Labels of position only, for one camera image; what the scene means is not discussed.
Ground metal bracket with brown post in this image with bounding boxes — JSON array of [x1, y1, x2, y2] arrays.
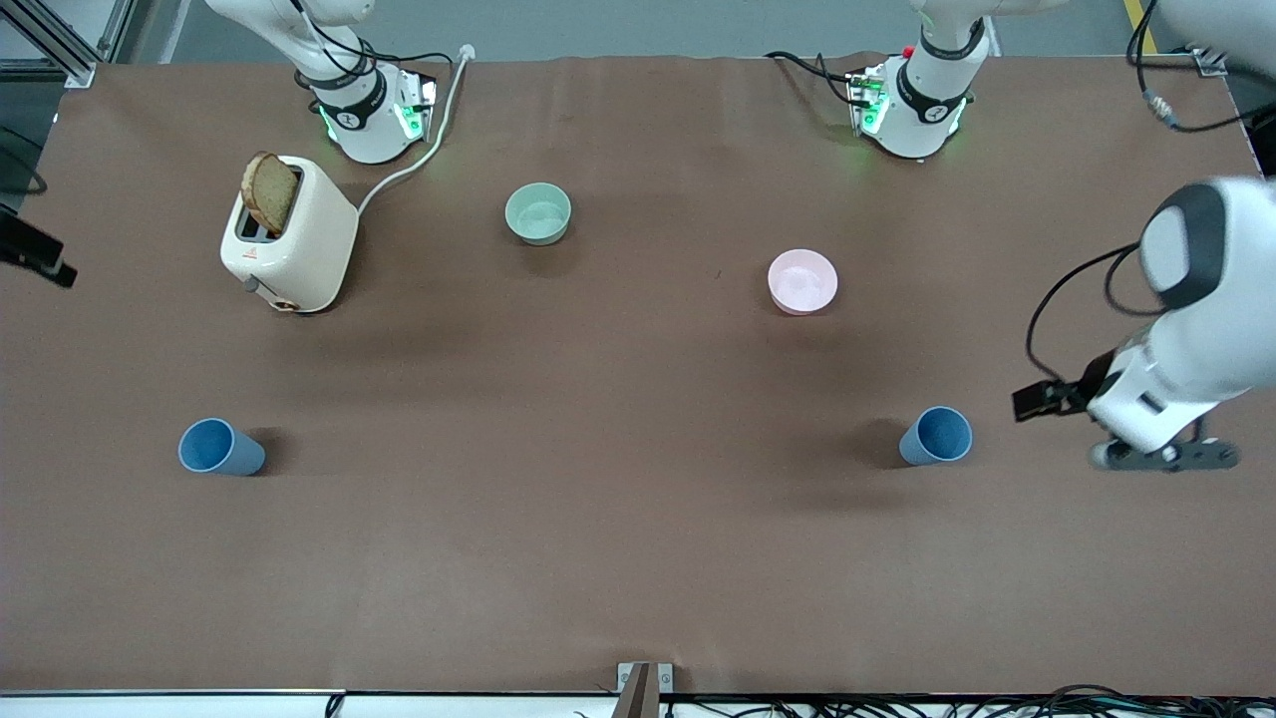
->
[[616, 661, 675, 718]]

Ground black cable with metal plug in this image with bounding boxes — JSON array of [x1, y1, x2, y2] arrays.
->
[[1126, 0, 1276, 135]]

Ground cream white toaster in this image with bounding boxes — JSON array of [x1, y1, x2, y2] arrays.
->
[[219, 155, 360, 315]]

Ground brown bread slice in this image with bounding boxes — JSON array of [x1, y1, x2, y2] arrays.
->
[[241, 151, 300, 237]]

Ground white toaster power cable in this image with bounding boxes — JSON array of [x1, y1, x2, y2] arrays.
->
[[356, 44, 477, 216]]

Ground black cable bundle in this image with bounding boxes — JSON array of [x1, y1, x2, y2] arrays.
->
[[658, 684, 1276, 718]]

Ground black arm base cable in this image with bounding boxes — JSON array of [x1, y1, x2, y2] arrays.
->
[[289, 0, 456, 93], [765, 50, 866, 109]]

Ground blue plastic cup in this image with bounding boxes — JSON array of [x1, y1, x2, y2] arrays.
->
[[177, 418, 267, 477], [898, 405, 974, 467]]

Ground black angular device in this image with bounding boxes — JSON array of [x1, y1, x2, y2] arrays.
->
[[0, 209, 79, 290]]

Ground brown table mat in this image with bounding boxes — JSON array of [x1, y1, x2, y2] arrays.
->
[[0, 52, 1276, 697]]

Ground aluminium frame profile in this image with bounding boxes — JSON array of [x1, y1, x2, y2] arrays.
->
[[0, 0, 136, 89]]

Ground mint green bowl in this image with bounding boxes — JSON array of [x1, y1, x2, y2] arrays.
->
[[503, 182, 573, 246]]

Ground pale pink bowl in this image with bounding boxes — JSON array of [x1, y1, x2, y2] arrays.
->
[[768, 249, 839, 316]]

